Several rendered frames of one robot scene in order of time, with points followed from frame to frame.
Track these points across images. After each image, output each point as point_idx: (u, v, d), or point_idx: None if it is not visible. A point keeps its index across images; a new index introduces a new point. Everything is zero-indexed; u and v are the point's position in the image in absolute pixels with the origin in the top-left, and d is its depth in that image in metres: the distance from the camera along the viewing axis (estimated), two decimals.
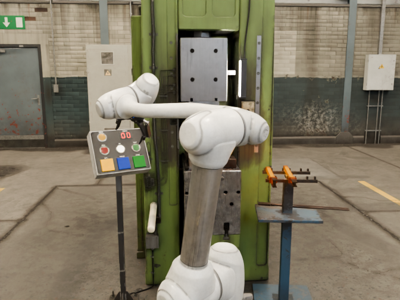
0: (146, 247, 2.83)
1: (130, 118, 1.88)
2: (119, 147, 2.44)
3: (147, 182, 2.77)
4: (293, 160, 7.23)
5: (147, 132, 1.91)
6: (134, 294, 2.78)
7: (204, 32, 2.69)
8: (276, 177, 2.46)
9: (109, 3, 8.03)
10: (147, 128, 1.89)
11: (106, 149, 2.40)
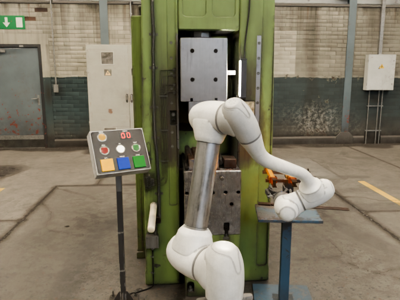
0: (146, 247, 2.83)
1: None
2: (119, 147, 2.44)
3: (147, 182, 2.77)
4: (293, 160, 7.23)
5: (267, 190, 2.14)
6: (134, 294, 2.78)
7: (204, 32, 2.69)
8: (276, 177, 2.46)
9: (109, 3, 8.03)
10: (267, 192, 2.11)
11: (106, 149, 2.40)
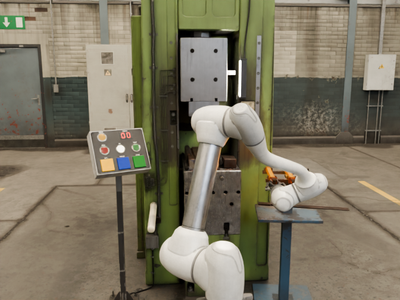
0: (146, 247, 2.83)
1: None
2: (119, 147, 2.44)
3: (147, 182, 2.77)
4: (293, 160, 7.23)
5: (266, 184, 2.28)
6: (134, 294, 2.78)
7: (204, 32, 2.69)
8: (276, 177, 2.46)
9: (109, 3, 8.03)
10: (266, 185, 2.25)
11: (106, 149, 2.40)
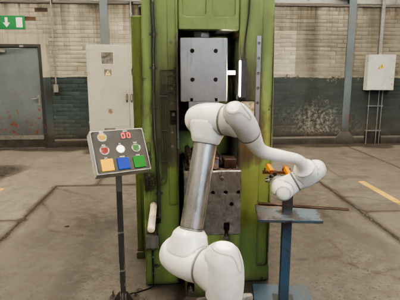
0: (146, 247, 2.83)
1: None
2: (119, 147, 2.44)
3: (147, 182, 2.77)
4: None
5: (268, 175, 2.27)
6: (134, 294, 2.78)
7: (204, 32, 2.69)
8: None
9: (109, 3, 8.03)
10: (266, 177, 2.24)
11: (106, 149, 2.40)
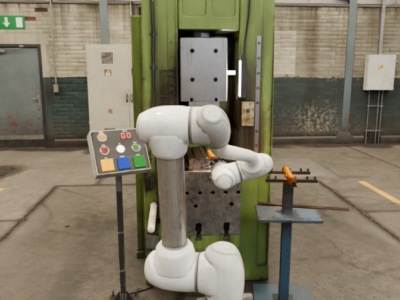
0: (146, 247, 2.83)
1: None
2: (119, 147, 2.44)
3: (147, 182, 2.77)
4: (293, 160, 7.23)
5: (208, 162, 2.13)
6: (134, 294, 2.78)
7: (204, 32, 2.69)
8: (276, 177, 2.46)
9: (109, 3, 8.03)
10: (207, 163, 2.10)
11: (106, 149, 2.40)
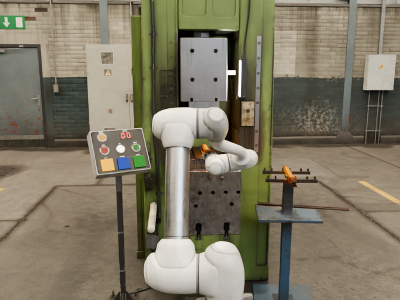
0: (146, 247, 2.83)
1: None
2: (119, 147, 2.44)
3: (147, 182, 2.77)
4: (293, 160, 7.23)
5: (203, 154, 2.47)
6: (134, 294, 2.78)
7: (204, 32, 2.69)
8: (276, 177, 2.46)
9: (109, 3, 8.03)
10: (202, 155, 2.44)
11: (106, 149, 2.40)
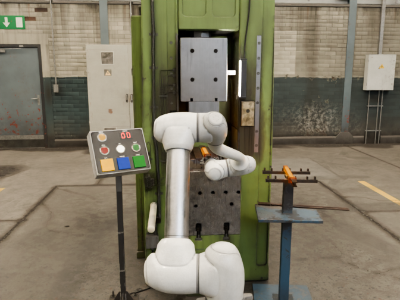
0: (146, 247, 2.83)
1: None
2: (119, 147, 2.44)
3: (147, 182, 2.77)
4: (293, 160, 7.23)
5: (202, 158, 2.52)
6: (134, 294, 2.78)
7: (204, 32, 2.69)
8: (276, 177, 2.46)
9: (109, 3, 8.03)
10: (201, 159, 2.49)
11: (106, 149, 2.40)
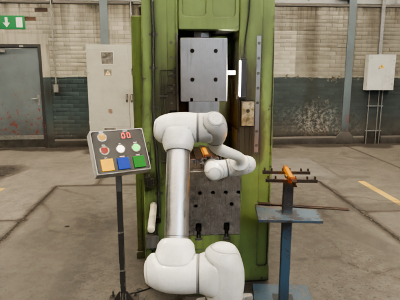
0: (146, 247, 2.83)
1: None
2: (119, 147, 2.44)
3: (147, 182, 2.77)
4: (293, 160, 7.23)
5: (202, 159, 2.52)
6: (134, 294, 2.78)
7: (204, 32, 2.69)
8: (276, 177, 2.46)
9: (109, 3, 8.03)
10: (200, 160, 2.49)
11: (106, 149, 2.40)
